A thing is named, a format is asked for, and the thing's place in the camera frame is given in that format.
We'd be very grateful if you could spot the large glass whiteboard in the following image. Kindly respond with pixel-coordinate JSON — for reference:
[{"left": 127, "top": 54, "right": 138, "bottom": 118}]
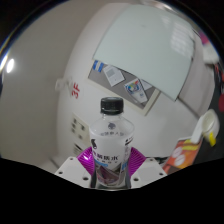
[{"left": 92, "top": 3, "right": 196, "bottom": 102}]

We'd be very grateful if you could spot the white-labelled drink bottle black cap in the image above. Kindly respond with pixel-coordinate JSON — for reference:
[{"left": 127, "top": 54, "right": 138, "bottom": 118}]
[{"left": 89, "top": 97, "right": 136, "bottom": 190}]

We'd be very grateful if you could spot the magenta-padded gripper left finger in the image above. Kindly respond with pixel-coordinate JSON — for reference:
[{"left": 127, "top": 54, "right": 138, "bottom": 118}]
[{"left": 54, "top": 146, "right": 98, "bottom": 190}]

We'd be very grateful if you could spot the orange colourful picture book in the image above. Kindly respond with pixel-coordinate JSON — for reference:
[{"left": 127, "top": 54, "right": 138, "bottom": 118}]
[{"left": 163, "top": 137, "right": 204, "bottom": 175}]

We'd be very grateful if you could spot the white wall-mounted device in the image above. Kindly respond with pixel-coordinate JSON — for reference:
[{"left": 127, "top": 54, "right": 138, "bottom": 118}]
[{"left": 54, "top": 76, "right": 74, "bottom": 92}]

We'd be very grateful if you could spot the red floor number sign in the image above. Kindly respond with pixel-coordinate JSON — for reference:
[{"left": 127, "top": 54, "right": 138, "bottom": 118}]
[{"left": 70, "top": 82, "right": 81, "bottom": 99}]

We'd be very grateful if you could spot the large white wall poster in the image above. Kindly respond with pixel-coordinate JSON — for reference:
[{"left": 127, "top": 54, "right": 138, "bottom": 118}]
[{"left": 70, "top": 112, "right": 91, "bottom": 141}]

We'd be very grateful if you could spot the grey pin board with papers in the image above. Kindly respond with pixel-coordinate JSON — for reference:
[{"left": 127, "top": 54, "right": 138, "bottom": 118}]
[{"left": 87, "top": 59, "right": 161, "bottom": 117}]

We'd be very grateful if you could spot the small white wall poster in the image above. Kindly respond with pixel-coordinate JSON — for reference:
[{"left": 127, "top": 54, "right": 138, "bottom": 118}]
[{"left": 72, "top": 142, "right": 89, "bottom": 158}]

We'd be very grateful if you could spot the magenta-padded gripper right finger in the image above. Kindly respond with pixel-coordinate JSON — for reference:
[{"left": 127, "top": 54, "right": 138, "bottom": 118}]
[{"left": 126, "top": 146, "right": 168, "bottom": 190}]

